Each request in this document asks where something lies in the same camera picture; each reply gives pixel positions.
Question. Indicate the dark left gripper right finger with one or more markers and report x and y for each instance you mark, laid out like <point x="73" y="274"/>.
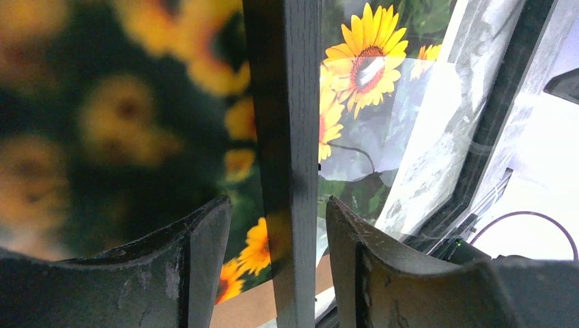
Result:
<point x="380" y="282"/>

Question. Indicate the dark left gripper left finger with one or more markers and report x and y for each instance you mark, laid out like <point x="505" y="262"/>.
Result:
<point x="168" y="278"/>

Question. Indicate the white mat board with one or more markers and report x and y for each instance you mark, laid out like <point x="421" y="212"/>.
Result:
<point x="324" y="303"/>

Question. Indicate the brown backing board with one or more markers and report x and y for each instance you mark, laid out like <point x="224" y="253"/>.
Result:
<point x="257" y="306"/>

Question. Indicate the sunflower photo print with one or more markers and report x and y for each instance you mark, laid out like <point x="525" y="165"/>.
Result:
<point x="120" y="117"/>

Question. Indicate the black picture frame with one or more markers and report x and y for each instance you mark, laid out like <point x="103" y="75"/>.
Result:
<point x="284" y="40"/>

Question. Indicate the clear glass pane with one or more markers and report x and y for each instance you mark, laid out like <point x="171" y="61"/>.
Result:
<point x="407" y="83"/>

